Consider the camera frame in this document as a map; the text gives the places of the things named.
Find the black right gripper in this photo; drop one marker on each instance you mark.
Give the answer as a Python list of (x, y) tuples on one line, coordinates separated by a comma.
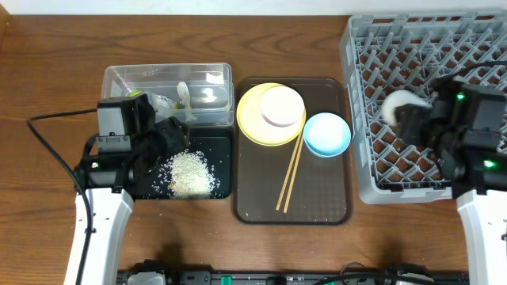
[(406, 123)]

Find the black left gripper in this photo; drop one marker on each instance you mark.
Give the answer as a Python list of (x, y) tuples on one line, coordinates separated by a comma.
[(173, 134)]

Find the pale green cup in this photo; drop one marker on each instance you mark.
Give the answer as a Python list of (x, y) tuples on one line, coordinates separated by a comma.
[(397, 99)]

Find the white wrapper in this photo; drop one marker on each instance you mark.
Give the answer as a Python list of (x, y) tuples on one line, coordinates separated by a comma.
[(183, 93)]

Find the pink rice bowl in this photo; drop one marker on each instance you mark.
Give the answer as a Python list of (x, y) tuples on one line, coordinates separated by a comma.
[(281, 106)]

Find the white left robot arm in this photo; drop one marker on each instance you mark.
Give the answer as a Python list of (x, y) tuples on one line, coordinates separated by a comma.
[(112, 173)]

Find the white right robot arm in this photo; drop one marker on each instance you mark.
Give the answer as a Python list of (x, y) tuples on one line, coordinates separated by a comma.
[(462, 127)]

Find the black waste tray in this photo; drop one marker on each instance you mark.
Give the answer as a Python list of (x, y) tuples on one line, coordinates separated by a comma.
[(217, 144)]

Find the clear plastic waste bin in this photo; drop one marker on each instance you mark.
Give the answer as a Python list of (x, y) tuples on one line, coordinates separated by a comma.
[(210, 87)]

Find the grey plastic dishwasher rack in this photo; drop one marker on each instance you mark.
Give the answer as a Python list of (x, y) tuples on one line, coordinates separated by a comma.
[(384, 53)]

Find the yellow green drink bottle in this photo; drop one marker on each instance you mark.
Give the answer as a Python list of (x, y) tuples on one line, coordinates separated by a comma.
[(162, 105)]

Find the pile of rice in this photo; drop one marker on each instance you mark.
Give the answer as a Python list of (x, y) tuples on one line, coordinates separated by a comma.
[(185, 175)]

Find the yellow plate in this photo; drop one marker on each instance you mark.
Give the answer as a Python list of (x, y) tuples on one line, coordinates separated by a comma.
[(258, 130)]

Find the light blue bowl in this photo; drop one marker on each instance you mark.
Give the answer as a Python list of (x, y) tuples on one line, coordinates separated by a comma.
[(327, 135)]

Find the right wooden chopstick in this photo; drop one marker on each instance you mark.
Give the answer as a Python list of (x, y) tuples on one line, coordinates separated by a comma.
[(293, 176)]

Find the wooden chopstick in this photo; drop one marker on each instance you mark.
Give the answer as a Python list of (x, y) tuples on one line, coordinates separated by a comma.
[(284, 185), (293, 176)]

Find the left wooden chopstick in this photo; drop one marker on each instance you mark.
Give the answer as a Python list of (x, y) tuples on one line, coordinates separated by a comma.
[(284, 185)]

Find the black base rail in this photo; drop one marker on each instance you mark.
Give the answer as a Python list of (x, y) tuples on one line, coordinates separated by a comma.
[(155, 272)]

